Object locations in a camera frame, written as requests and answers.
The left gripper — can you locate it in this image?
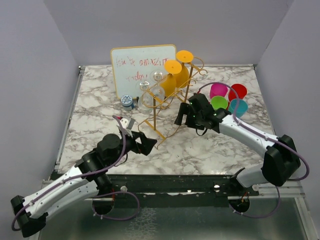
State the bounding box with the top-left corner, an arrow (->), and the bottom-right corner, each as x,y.
108,128 -> 158,166

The clear wine glass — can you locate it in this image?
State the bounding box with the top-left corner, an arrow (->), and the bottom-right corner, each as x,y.
138,80 -> 153,115
150,70 -> 165,101

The green wine glass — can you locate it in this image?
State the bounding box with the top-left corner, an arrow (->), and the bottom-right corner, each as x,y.
210,95 -> 228,110

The pink wine glass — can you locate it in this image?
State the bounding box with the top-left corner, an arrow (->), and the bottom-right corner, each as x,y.
209,83 -> 228,99

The teal wine glass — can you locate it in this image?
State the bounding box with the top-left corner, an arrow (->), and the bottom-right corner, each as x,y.
227,98 -> 249,118

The red wine glass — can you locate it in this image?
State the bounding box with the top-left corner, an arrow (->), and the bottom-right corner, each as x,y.
228,83 -> 248,102

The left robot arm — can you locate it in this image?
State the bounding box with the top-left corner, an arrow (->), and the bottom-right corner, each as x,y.
10,131 -> 157,238

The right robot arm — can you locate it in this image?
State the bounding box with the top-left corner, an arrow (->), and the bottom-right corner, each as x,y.
174,102 -> 301,196

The front orange wine glass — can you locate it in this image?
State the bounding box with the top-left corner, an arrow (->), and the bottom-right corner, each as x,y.
160,59 -> 182,97

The orange wine glass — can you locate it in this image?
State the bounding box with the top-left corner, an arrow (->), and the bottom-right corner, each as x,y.
175,50 -> 194,89
160,59 -> 182,97

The rear orange wine glass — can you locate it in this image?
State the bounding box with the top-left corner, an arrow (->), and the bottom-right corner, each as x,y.
175,50 -> 194,89

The blue white small can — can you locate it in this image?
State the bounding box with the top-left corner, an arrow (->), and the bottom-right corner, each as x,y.
120,94 -> 134,111

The yellow framed whiteboard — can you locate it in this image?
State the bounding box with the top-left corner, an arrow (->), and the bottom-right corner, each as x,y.
110,44 -> 177,99

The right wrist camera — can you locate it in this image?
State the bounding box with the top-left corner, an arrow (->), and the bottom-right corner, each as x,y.
188,93 -> 213,113

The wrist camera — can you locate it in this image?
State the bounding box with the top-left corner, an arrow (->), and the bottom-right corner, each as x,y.
114,116 -> 136,137
188,93 -> 213,113

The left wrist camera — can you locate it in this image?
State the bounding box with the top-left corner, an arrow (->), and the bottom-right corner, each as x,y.
114,116 -> 136,137

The gold wire glass rack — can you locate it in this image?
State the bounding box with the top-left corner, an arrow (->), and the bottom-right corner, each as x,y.
137,56 -> 208,149

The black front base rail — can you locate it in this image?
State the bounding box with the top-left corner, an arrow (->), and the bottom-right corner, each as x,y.
108,174 -> 259,209

